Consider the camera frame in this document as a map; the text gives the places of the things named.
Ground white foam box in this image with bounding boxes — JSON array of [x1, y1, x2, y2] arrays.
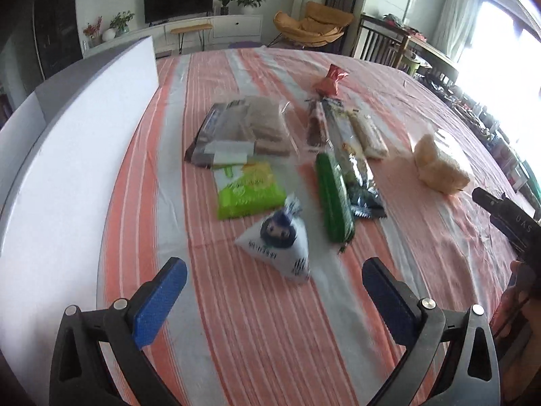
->
[[1, 38, 158, 379]]

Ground dark long seaweed packet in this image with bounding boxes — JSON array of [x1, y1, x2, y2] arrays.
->
[[322, 97, 387, 219]]

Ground red flowers in vase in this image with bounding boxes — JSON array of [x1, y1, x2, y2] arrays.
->
[[83, 16, 103, 48]]

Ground dark brown snack bar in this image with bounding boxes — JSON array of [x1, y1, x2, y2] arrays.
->
[[306, 100, 330, 150]]

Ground beige long cake packet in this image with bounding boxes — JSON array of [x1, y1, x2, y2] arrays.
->
[[348, 110, 389, 160]]

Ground white triangular snack packet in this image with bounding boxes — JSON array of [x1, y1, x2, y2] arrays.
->
[[235, 194, 311, 283]]

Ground plant in white vase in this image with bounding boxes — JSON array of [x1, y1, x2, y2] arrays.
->
[[102, 10, 135, 42]]

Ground clear bag brown biscuits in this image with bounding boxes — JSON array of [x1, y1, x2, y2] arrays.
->
[[184, 95, 298, 169]]

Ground white tv cabinet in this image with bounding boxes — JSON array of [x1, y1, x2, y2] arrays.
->
[[83, 15, 263, 59]]

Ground red snack packet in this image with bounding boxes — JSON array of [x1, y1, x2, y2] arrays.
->
[[313, 64, 349, 97]]

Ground black television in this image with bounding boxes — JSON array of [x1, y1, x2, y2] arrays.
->
[[143, 0, 214, 24]]

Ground person's right hand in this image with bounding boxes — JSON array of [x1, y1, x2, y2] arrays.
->
[[491, 260, 540, 405]]

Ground dark wooden chair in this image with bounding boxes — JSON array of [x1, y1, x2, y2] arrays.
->
[[350, 14, 412, 69]]

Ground green cracker packet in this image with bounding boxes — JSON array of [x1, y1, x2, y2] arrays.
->
[[213, 162, 286, 220]]

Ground orange lounge chair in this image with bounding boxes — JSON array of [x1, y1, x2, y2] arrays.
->
[[268, 1, 354, 49]]

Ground small wooden bench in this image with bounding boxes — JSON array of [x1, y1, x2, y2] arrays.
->
[[169, 23, 214, 55]]

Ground clear bag yellow cake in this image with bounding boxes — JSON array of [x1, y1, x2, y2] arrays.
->
[[409, 128, 474, 195]]

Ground green long snack packet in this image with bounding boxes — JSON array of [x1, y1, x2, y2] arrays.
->
[[314, 152, 355, 252]]

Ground striped orange grey tablecloth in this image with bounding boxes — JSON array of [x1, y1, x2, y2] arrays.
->
[[97, 49, 514, 405]]

